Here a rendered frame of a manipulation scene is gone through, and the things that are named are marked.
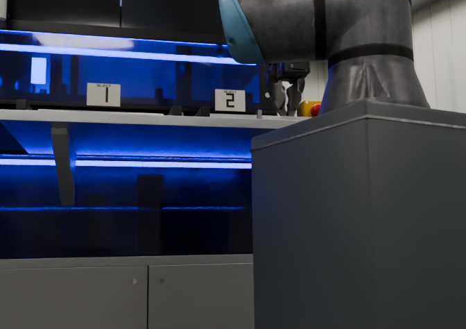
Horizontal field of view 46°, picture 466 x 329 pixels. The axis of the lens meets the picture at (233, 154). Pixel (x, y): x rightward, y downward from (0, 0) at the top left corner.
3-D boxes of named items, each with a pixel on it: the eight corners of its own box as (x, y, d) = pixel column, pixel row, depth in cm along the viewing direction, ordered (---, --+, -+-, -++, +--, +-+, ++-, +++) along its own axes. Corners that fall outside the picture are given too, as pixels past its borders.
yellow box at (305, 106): (296, 129, 160) (295, 105, 161) (319, 130, 162) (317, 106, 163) (305, 123, 153) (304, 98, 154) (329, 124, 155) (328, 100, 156)
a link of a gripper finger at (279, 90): (280, 116, 118) (279, 76, 120) (272, 122, 124) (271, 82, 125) (294, 117, 119) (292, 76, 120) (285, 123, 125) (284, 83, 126)
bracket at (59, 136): (62, 205, 136) (64, 154, 138) (74, 205, 137) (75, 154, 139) (48, 195, 103) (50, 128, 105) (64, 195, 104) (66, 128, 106)
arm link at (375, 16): (422, 40, 69) (415, -58, 71) (315, 47, 71) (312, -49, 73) (407, 69, 81) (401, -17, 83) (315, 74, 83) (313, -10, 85)
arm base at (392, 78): (457, 122, 71) (451, 50, 73) (369, 111, 64) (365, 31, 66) (376, 141, 84) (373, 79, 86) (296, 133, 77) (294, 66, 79)
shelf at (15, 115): (32, 158, 144) (32, 150, 144) (284, 162, 159) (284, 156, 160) (-2, 119, 97) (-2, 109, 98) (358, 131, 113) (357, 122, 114)
